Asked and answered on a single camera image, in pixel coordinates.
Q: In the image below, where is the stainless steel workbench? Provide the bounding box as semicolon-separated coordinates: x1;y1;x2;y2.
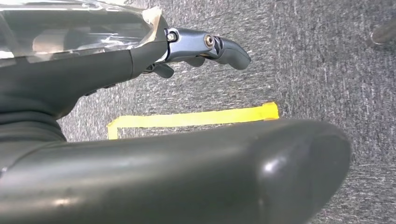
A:
366;15;396;48

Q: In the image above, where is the yellow floor tape square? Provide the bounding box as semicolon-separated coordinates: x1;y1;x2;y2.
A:
106;102;280;140

